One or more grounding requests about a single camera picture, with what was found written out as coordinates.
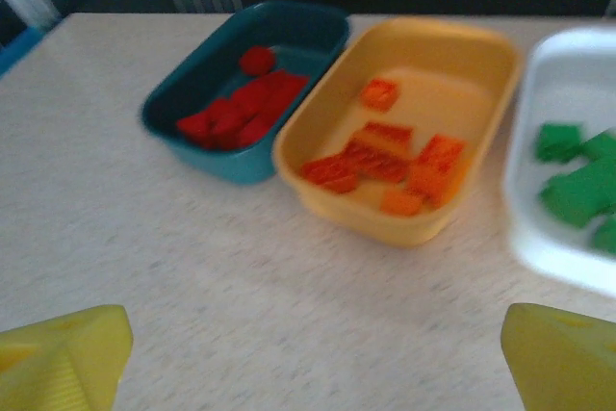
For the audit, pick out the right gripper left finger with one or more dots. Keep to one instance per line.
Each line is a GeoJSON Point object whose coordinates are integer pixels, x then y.
{"type": "Point", "coordinates": [62, 363]}

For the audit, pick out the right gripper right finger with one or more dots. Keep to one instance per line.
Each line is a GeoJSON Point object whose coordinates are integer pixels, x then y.
{"type": "Point", "coordinates": [563, 363]}

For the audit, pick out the small orange lego brick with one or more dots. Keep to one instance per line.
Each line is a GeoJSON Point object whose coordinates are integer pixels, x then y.
{"type": "Point", "coordinates": [400, 202]}

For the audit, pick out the orange sloped lego brick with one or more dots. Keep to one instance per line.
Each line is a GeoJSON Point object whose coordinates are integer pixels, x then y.
{"type": "Point", "coordinates": [439, 161]}

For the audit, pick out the white plastic container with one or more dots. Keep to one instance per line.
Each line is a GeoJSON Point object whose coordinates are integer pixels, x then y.
{"type": "Point", "coordinates": [568, 84]}

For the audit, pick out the orange plastic container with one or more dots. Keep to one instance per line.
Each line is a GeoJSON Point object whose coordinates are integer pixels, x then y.
{"type": "Point", "coordinates": [433, 59]}

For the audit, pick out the long red lego brick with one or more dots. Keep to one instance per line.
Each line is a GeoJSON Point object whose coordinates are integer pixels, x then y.
{"type": "Point", "coordinates": [284, 87]}

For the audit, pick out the small red lego brick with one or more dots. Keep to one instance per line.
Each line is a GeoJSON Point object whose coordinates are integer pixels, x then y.
{"type": "Point", "coordinates": [257, 60]}

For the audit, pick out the teal plastic container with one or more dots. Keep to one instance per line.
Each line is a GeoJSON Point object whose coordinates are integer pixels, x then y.
{"type": "Point", "coordinates": [298, 31]}

